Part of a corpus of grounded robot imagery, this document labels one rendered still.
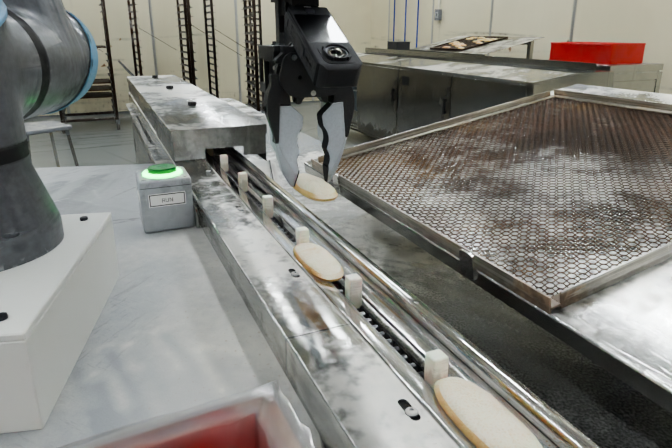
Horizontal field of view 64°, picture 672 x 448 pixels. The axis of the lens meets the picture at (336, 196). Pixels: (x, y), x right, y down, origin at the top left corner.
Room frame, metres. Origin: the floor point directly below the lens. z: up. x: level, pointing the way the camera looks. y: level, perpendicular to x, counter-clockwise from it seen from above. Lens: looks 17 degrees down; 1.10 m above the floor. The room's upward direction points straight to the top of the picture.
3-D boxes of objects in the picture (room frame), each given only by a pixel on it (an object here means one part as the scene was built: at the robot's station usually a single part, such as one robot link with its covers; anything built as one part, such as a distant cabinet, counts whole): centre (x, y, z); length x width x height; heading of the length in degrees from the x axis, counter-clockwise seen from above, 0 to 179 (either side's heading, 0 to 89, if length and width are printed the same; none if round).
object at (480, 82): (4.67, -1.05, 0.51); 3.00 x 1.26 x 1.03; 24
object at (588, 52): (3.92, -1.83, 0.94); 0.51 x 0.36 x 0.13; 28
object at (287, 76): (0.61, 0.04, 1.08); 0.09 x 0.08 x 0.12; 24
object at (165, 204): (0.75, 0.25, 0.84); 0.08 x 0.08 x 0.11; 24
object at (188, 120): (1.56, 0.47, 0.89); 1.25 x 0.18 x 0.09; 24
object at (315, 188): (0.58, 0.03, 0.93); 0.10 x 0.04 x 0.01; 24
